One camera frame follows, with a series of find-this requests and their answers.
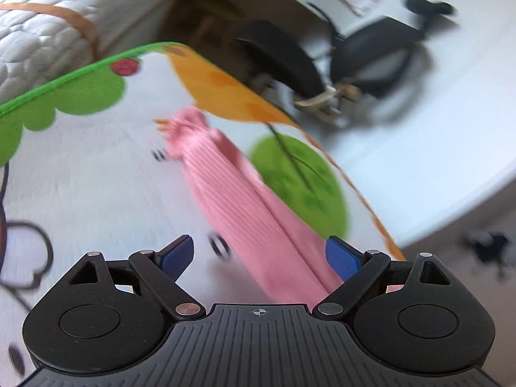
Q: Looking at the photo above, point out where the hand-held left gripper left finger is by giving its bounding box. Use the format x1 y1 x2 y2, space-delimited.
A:
66 234 207 319

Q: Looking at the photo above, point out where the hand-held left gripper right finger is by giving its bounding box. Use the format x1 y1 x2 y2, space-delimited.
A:
312 235 453 319

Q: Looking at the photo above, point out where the pink ribbed garment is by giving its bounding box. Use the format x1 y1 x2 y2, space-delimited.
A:
153 106 404 306

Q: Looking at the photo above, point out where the printed play mat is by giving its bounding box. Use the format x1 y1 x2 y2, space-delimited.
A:
0 41 406 387

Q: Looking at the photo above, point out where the black office chair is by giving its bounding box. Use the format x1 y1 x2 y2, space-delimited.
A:
233 0 457 126

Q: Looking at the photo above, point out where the orange strap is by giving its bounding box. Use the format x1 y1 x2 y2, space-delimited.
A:
0 3 100 62

